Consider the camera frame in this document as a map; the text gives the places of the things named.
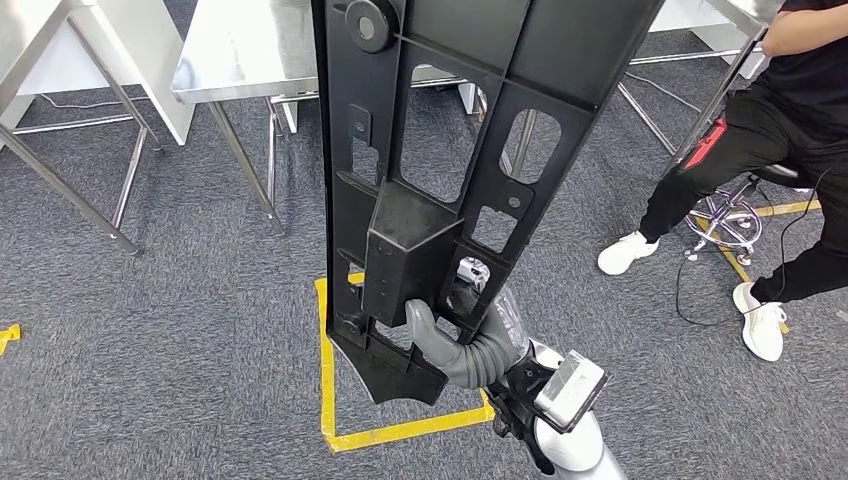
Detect stainless steel workbench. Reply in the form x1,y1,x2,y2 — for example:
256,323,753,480
170,0,538,238
0,0,164,258
616,0,784,175

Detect grey floor cable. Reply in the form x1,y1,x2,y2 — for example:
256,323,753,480
622,69,704,115
38,92,150,112

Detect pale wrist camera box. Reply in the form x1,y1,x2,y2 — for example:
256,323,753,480
533,351,609,432

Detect black plastic panel part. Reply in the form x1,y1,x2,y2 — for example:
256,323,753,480
309,0,666,407

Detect person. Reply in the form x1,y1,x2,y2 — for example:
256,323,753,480
596,0,848,364

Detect chrome stool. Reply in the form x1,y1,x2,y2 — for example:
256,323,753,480
684,162,813,268

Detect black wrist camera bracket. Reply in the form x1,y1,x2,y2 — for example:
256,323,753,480
483,357,578,477

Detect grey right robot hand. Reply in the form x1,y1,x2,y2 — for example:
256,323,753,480
404,255,533,374

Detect white panel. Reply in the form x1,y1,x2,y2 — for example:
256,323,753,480
16,0,197,148
649,0,770,82

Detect black floor cable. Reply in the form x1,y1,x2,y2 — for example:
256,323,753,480
674,165,837,329

